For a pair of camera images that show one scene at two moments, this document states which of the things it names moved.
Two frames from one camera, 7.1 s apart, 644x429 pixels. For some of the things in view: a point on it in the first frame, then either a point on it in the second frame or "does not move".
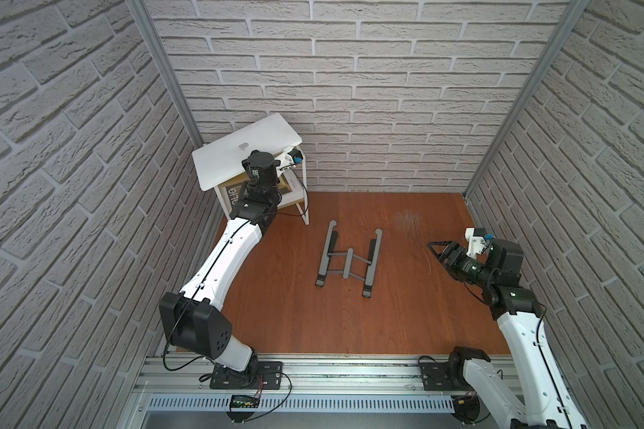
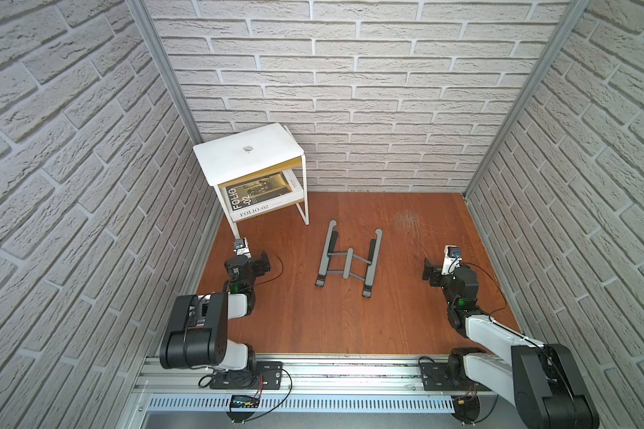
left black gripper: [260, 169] -> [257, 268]
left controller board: [244, 401] does not move
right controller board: [467, 408] does not move
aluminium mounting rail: [344, 383] does not move
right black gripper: [453, 254] -> [430, 273]
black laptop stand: [347, 264] does not move
